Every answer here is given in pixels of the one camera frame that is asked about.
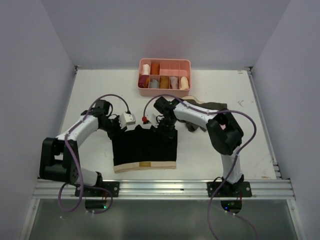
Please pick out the pink divided storage box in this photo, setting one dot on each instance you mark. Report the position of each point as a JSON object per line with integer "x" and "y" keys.
{"x": 168, "y": 67}

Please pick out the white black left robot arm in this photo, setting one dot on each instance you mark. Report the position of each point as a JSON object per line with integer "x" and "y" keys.
{"x": 60, "y": 161}

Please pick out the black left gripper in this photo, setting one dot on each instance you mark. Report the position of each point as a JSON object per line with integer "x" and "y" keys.
{"x": 118, "y": 129}

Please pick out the pale pink rolled underwear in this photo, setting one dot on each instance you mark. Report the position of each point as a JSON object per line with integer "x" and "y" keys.
{"x": 174, "y": 82}

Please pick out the black underwear beige waistband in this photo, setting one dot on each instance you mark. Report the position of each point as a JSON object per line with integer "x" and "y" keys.
{"x": 143, "y": 149}

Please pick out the olive green underwear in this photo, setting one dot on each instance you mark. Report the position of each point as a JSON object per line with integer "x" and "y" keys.
{"x": 201, "y": 108}

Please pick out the grey rolled underwear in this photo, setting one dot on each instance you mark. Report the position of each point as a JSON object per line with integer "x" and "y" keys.
{"x": 154, "y": 84}

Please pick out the aluminium frame rail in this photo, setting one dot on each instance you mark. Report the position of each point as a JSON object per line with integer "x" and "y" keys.
{"x": 272, "y": 189}

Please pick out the white pink rolled underwear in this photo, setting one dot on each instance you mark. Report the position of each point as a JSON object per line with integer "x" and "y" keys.
{"x": 145, "y": 69}

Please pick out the peach rolled underwear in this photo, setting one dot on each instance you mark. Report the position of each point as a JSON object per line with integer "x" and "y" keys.
{"x": 184, "y": 83}

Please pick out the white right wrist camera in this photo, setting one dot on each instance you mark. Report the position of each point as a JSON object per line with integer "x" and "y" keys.
{"x": 150, "y": 119}

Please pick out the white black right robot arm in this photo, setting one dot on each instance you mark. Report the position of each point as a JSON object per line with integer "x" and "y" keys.
{"x": 164, "y": 106}

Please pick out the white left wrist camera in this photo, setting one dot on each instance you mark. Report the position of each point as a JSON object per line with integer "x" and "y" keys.
{"x": 126, "y": 119}

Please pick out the maroon rolled underwear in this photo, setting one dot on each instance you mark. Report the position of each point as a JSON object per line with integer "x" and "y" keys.
{"x": 143, "y": 81}

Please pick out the mustard brown rolled underwear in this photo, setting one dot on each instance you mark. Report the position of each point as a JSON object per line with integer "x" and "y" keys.
{"x": 164, "y": 82}

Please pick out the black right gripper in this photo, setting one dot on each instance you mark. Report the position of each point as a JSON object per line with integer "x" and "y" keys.
{"x": 172, "y": 129}

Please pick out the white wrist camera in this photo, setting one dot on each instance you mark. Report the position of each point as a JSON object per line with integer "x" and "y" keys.
{"x": 150, "y": 119}
{"x": 126, "y": 119}

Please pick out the orange rolled underwear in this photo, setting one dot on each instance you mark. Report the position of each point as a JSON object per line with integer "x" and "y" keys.
{"x": 155, "y": 68}

